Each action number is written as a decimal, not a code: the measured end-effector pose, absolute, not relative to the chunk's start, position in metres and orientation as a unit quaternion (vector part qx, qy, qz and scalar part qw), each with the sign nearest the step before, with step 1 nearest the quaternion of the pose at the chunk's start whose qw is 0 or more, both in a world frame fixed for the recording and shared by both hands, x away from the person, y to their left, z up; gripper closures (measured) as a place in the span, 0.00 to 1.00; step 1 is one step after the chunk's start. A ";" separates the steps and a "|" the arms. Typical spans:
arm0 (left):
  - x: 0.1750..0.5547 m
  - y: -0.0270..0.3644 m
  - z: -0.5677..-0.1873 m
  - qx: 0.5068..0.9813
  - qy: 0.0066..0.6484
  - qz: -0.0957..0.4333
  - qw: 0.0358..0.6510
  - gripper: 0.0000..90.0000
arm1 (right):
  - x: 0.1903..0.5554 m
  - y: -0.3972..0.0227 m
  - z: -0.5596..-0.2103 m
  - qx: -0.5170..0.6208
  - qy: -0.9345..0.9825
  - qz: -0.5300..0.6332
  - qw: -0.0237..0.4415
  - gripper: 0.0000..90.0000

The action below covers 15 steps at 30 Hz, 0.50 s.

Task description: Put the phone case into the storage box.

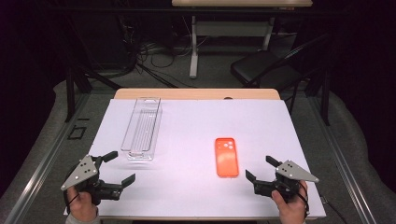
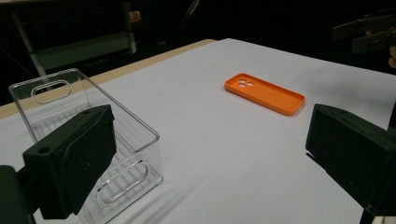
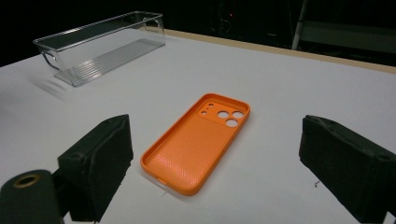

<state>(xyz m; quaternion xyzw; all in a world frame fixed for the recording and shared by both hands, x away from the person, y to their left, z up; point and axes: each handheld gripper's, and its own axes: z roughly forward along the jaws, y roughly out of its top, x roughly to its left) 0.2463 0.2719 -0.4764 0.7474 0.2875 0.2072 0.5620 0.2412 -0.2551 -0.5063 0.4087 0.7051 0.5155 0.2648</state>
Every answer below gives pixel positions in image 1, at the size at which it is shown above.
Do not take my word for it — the black folding chair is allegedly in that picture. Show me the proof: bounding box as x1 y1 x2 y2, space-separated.
230 32 331 116

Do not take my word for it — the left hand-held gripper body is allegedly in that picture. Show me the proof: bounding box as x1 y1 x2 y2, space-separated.
60 154 123 206

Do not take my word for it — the black metal stand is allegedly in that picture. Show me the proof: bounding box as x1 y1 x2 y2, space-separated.
306 68 331 127
64 66 122 123

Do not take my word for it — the bundle of black cables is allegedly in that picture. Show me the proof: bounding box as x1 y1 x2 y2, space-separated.
120 15 200 90

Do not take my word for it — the white-legged desk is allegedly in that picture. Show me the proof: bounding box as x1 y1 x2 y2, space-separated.
171 0 314 79

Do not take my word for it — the right hand-held gripper cable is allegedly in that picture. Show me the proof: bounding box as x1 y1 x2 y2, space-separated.
295 182 311 218

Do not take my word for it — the hand-held gripper cable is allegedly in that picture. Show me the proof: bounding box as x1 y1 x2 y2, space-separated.
295 182 311 218
64 189 80 216

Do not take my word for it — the white table mat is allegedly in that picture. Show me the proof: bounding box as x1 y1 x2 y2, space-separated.
64 98 327 218

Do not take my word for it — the clear plastic box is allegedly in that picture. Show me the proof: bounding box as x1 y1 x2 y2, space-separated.
120 96 163 161

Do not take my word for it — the wooden table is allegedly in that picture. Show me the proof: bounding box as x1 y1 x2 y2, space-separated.
69 88 325 222

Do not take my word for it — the aluminium floor rail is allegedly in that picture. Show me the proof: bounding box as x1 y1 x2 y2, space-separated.
307 96 379 224
3 92 92 224

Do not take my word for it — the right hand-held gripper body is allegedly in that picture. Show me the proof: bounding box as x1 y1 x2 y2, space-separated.
253 160 320 203

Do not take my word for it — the person's right hand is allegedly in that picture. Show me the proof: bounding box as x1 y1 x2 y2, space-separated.
271 180 310 224

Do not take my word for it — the black floor cable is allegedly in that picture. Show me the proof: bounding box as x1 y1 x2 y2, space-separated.
318 194 349 224

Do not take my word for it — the left hand-held gripper cable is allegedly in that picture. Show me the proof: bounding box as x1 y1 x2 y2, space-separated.
64 189 80 216

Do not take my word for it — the orange phone case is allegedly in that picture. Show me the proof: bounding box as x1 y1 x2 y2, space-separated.
214 137 240 178

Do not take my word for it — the person's left hand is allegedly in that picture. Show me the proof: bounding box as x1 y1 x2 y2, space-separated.
66 186 99 222

